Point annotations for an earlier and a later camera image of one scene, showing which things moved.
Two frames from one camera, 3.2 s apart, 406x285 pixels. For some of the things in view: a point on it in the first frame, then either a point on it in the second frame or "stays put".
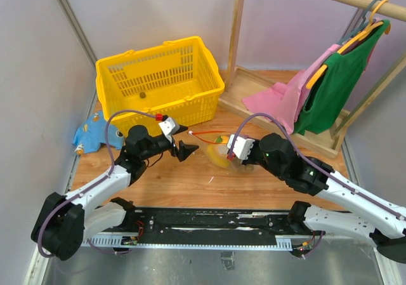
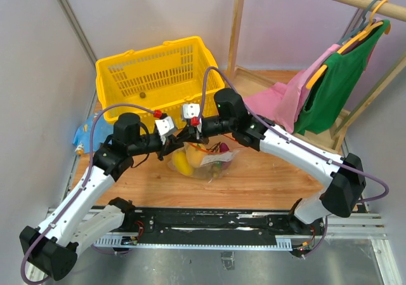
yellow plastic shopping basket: x=179 y=79 stays put
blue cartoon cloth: x=89 y=136 stays put
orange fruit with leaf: x=222 y=139 to x=195 y=152
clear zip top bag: x=214 y=145 to x=198 y=161
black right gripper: x=249 y=160 to x=189 y=134
